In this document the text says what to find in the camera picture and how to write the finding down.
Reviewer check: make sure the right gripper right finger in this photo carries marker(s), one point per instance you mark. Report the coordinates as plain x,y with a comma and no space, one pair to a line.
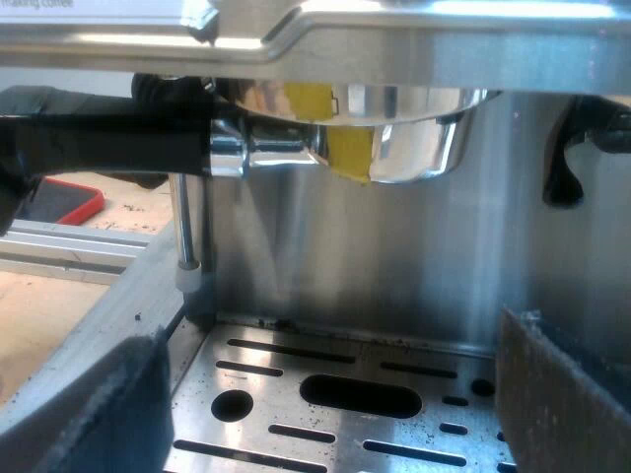
562,409

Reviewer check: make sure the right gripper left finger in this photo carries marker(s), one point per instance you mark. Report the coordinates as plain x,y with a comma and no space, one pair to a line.
123,409

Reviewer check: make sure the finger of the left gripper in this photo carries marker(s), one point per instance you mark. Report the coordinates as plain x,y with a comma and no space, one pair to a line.
17,182

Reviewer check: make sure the steel espresso machine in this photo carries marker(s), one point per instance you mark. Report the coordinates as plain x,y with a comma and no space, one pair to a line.
355,256

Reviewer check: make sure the red-rimmed black flat tray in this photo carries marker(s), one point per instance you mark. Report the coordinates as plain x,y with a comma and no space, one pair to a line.
64,199

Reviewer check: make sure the aluminium rail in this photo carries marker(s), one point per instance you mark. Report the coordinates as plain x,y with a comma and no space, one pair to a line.
64,246

